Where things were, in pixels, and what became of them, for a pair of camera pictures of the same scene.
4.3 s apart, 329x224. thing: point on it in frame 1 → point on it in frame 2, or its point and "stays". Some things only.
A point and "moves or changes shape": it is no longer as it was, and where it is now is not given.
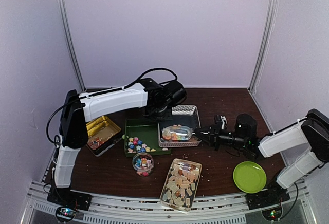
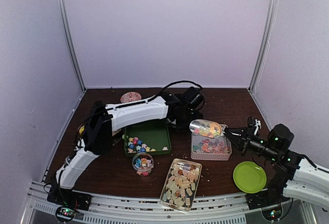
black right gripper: (213, 135) → (243, 140)
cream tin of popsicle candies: (179, 190) stays
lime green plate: (250, 177) stays
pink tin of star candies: (186, 116) → (206, 148)
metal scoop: (177, 132) moves or changes shape
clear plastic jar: (143, 163) stays
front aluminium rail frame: (133, 209) stays
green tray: (141, 135) stays
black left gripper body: (160, 114) → (184, 122)
